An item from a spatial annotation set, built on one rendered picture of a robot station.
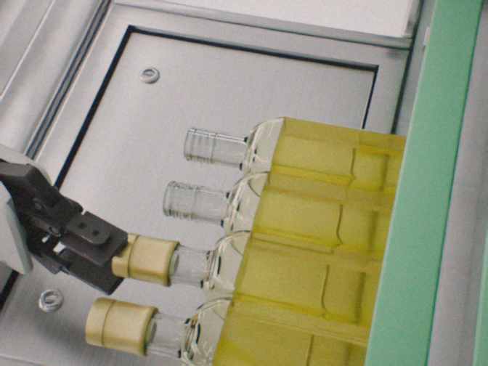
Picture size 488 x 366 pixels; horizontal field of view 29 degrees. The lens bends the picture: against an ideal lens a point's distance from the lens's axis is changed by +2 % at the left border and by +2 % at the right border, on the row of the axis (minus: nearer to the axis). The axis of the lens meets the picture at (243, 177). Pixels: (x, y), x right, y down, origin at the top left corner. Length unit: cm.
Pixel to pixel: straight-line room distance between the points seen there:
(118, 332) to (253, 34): 46
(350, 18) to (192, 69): 19
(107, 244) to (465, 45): 29
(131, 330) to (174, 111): 36
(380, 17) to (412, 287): 56
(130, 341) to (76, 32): 49
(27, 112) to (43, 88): 4
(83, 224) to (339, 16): 47
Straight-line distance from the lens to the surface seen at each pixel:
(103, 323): 68
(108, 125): 97
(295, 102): 98
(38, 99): 101
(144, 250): 70
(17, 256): 75
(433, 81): 65
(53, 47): 106
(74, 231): 70
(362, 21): 106
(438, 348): 53
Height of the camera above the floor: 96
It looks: 10 degrees up
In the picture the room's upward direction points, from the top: 79 degrees counter-clockwise
